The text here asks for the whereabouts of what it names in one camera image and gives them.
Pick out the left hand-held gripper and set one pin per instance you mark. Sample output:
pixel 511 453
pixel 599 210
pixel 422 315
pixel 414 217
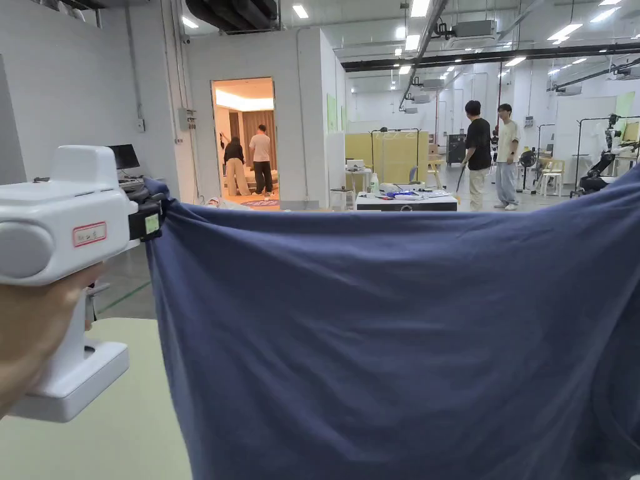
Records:
pixel 60 210

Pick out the dark blue shirt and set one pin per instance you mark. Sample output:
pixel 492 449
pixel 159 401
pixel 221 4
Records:
pixel 375 325

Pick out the person's left hand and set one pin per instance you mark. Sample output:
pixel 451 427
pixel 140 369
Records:
pixel 30 325

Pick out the black computer monitor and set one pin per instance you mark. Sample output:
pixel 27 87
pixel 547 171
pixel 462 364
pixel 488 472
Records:
pixel 124 156

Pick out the bed with pale green sheet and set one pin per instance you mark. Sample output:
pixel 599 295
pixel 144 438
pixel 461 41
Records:
pixel 100 440

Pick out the black machine cabinet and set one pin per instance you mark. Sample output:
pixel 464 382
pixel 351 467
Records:
pixel 456 149

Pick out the black standing fan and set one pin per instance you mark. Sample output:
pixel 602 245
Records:
pixel 527 162

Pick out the black and white humanoid robot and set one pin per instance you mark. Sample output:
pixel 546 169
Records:
pixel 607 155

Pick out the grey wall electrical box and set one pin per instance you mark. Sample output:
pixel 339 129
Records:
pixel 187 119

